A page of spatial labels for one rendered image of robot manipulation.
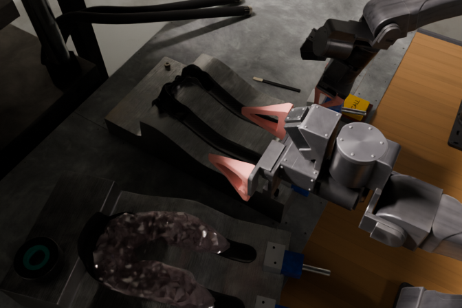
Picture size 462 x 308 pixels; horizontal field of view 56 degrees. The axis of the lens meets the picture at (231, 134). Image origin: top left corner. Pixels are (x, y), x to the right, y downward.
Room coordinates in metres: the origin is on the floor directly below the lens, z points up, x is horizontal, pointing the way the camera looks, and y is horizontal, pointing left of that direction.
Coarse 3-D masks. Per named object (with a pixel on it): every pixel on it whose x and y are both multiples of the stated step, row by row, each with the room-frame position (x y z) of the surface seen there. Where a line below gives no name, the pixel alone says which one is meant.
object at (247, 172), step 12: (276, 144) 0.33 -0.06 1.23; (216, 156) 0.33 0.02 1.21; (264, 156) 0.32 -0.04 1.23; (276, 156) 0.32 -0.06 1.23; (240, 168) 0.30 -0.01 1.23; (252, 168) 0.30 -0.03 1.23; (264, 168) 0.30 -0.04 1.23; (240, 180) 0.31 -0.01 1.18; (252, 180) 0.28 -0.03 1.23; (240, 192) 0.29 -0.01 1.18; (252, 192) 0.28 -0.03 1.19
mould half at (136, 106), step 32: (160, 64) 0.87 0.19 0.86; (224, 64) 0.80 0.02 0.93; (128, 96) 0.75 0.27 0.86; (192, 96) 0.69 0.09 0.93; (256, 96) 0.73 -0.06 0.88; (128, 128) 0.65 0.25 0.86; (160, 128) 0.59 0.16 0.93; (224, 128) 0.63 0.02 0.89; (256, 128) 0.63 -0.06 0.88; (192, 160) 0.54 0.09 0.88; (224, 192) 0.50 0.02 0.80; (256, 192) 0.46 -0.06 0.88; (288, 192) 0.45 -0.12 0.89
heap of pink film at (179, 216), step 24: (120, 216) 0.40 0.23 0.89; (144, 216) 0.39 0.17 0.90; (168, 216) 0.38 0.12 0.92; (192, 216) 0.39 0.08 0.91; (120, 240) 0.34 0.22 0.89; (144, 240) 0.35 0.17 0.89; (168, 240) 0.34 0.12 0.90; (192, 240) 0.34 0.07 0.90; (216, 240) 0.35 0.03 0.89; (96, 264) 0.30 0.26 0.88; (120, 264) 0.29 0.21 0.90; (144, 264) 0.29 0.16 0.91; (120, 288) 0.25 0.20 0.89; (144, 288) 0.24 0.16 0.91; (168, 288) 0.24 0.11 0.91; (192, 288) 0.25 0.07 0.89
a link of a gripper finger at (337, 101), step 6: (318, 84) 0.64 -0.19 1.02; (318, 90) 0.63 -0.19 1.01; (324, 90) 0.63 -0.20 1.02; (330, 90) 0.63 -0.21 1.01; (318, 96) 0.64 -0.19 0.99; (330, 96) 0.62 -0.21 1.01; (336, 96) 0.63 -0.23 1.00; (318, 102) 0.65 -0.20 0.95; (330, 102) 0.63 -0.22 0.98; (336, 102) 0.62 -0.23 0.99; (342, 102) 0.61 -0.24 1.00
